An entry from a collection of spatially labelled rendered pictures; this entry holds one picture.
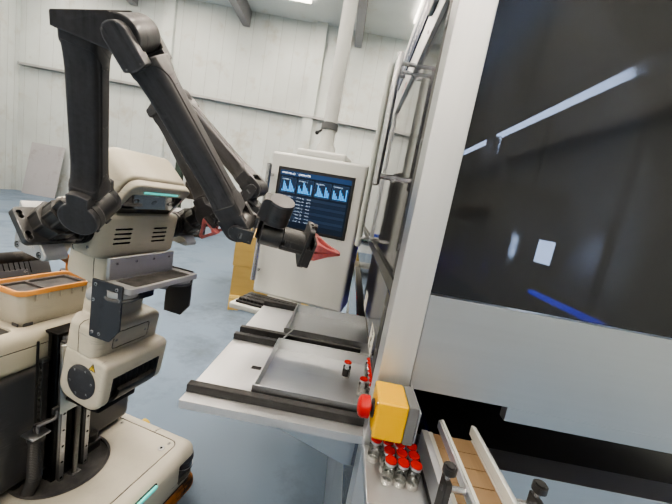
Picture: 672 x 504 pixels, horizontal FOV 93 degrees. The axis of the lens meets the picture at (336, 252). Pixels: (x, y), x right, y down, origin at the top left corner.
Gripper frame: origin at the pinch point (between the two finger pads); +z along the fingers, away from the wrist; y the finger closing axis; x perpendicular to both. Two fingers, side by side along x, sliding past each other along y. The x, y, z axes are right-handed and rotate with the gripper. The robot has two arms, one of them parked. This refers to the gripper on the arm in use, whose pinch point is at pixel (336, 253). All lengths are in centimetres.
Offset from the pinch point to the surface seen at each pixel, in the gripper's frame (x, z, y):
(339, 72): -106, 2, -46
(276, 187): -91, -11, 15
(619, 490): 46, 60, 13
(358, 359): 2.8, 19.4, 31.0
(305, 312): -34, 10, 45
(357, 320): -28, 30, 39
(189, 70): -1038, -257, 40
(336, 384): 13.9, 9.7, 30.3
